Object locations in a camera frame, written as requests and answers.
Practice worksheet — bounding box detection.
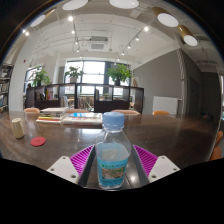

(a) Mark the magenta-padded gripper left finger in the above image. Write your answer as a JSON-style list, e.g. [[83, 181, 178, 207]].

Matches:
[[46, 144, 98, 188]]

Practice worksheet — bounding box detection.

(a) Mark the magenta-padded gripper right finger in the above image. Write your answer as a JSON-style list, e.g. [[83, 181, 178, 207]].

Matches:
[[129, 144, 181, 188]]

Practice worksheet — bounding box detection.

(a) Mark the clear blue-capped water bottle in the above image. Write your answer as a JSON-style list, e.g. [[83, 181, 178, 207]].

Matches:
[[94, 111, 133, 191]]

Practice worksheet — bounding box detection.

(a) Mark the flat round red coaster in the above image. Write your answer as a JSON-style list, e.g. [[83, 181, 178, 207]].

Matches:
[[30, 136, 47, 148]]

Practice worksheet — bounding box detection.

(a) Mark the large blue-covered book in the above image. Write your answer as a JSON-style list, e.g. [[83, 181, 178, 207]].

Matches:
[[61, 112, 104, 126]]

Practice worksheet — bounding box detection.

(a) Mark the stack of books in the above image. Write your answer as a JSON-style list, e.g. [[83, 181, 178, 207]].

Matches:
[[35, 106, 69, 125]]

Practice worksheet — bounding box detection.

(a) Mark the orange chair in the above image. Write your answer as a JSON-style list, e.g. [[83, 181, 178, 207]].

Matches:
[[209, 130, 224, 162]]

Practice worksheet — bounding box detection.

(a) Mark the cream paper cup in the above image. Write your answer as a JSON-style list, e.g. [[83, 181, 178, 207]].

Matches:
[[11, 117, 26, 140]]

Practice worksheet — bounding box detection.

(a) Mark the white board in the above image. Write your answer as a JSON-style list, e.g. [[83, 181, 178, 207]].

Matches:
[[152, 95, 179, 115]]

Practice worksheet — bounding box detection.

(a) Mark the group of orange chairs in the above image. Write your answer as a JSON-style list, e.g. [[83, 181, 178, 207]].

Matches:
[[23, 106, 172, 117]]

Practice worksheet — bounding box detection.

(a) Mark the dark open shelf unit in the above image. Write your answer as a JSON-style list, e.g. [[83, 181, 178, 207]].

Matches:
[[24, 83, 145, 114]]

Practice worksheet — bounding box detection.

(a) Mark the bushy potted plant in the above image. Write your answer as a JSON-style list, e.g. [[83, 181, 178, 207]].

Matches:
[[31, 67, 51, 88]]

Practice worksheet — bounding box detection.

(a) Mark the small potted plant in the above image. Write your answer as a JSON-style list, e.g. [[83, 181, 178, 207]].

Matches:
[[64, 65, 84, 84]]

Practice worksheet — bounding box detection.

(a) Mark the tall bookshelf with books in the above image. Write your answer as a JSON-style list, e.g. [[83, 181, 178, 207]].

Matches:
[[0, 63, 14, 113]]

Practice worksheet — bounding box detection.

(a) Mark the broad-leaved potted plant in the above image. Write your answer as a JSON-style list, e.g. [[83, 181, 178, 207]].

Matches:
[[106, 63, 133, 86]]

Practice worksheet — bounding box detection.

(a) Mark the ceiling air conditioner unit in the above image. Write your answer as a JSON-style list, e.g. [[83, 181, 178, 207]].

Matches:
[[87, 35, 110, 52]]

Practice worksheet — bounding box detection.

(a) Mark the group of ceiling lights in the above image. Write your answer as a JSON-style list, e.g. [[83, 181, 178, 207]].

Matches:
[[21, 0, 199, 56]]

